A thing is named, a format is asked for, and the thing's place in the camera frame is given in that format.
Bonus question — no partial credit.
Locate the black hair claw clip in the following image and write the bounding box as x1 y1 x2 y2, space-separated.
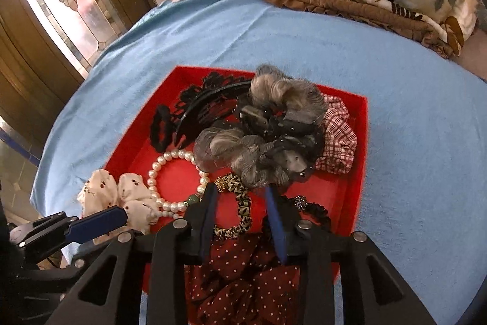
149 79 254 153

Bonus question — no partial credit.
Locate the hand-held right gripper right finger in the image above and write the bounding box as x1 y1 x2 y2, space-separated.
265 185 438 325

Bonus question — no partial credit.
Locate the black beaded scrunchie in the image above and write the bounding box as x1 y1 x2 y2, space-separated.
262 194 331 234

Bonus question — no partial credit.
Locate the brown ruffled blanket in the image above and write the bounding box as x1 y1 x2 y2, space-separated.
183 0 457 61

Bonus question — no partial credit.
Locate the leopard print scrunchie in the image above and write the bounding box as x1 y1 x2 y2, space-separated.
211 175 254 239

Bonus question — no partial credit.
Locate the white dotted scrunchie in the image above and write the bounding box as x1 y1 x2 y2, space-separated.
77 169 162 245

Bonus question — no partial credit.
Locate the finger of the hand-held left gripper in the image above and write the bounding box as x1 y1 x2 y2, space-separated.
21 253 103 297
9 206 128 264

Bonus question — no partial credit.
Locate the red box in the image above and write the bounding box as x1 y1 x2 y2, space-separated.
103 65 370 325

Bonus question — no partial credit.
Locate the blue bed sheet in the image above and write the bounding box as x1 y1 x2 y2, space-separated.
30 0 487 325

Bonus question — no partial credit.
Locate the white pearl bracelet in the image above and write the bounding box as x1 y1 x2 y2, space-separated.
146 149 212 221

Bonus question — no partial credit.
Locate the red plaid scrunchie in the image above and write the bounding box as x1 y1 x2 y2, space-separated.
314 95 359 173

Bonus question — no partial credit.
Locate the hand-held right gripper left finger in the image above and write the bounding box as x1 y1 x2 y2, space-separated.
44 182 220 325

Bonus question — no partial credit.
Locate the dark red polka dot scrunchie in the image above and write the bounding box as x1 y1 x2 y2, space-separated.
186 231 305 325

